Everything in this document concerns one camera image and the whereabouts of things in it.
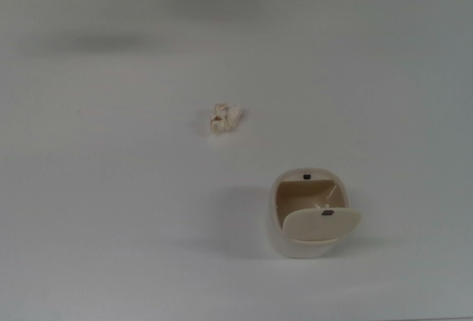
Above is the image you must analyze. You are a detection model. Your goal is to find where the paper trash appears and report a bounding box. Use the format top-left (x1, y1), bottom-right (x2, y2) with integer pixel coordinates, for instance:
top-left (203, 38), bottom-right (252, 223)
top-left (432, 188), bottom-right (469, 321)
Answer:
top-left (207, 102), bottom-right (245, 135)

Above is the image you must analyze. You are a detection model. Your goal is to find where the small white bin with lid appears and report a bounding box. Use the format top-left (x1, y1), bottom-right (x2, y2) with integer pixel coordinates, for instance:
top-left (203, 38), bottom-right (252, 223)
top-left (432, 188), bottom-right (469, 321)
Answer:
top-left (268, 167), bottom-right (363, 261)

